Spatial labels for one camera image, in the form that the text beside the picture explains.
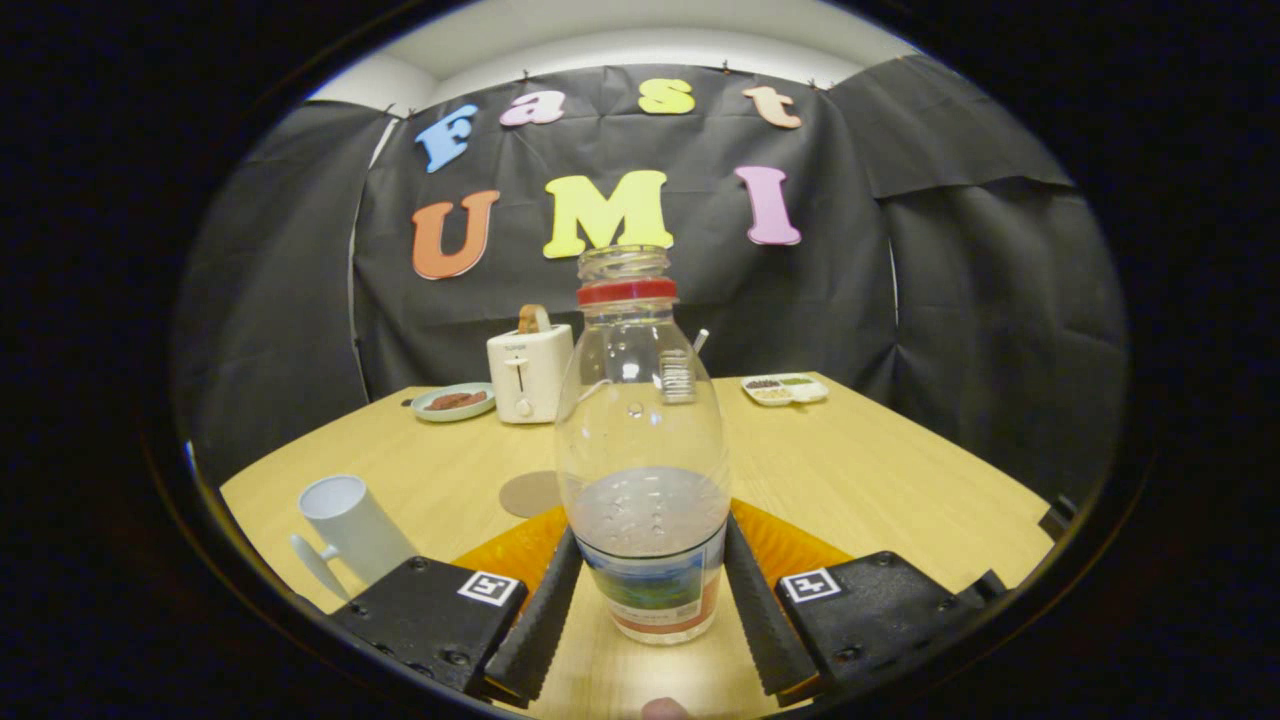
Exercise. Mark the brown toast slice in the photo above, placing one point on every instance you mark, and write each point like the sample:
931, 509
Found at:
533, 316

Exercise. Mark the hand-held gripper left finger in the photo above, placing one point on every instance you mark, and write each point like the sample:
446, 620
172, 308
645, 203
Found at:
540, 625

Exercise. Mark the clear plastic juice bottle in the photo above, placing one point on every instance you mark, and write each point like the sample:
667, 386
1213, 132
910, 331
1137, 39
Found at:
640, 430

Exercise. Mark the white divided condiment dish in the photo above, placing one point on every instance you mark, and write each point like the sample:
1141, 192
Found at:
785, 390

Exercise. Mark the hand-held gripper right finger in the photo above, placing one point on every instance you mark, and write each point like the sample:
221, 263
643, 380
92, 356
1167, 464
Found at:
770, 630

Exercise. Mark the round brown coaster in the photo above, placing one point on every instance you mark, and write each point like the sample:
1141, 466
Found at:
530, 495

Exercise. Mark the pale green plate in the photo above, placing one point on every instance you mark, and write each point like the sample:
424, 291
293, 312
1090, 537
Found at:
450, 414

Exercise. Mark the white toaster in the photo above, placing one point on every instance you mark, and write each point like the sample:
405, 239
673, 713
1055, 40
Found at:
530, 370

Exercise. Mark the brown food piece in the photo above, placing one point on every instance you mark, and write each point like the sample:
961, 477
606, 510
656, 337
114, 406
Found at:
472, 399
440, 402

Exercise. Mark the white cup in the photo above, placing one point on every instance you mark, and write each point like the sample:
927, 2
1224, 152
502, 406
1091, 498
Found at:
360, 530

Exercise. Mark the wooden table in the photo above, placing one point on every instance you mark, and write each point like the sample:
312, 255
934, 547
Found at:
880, 470

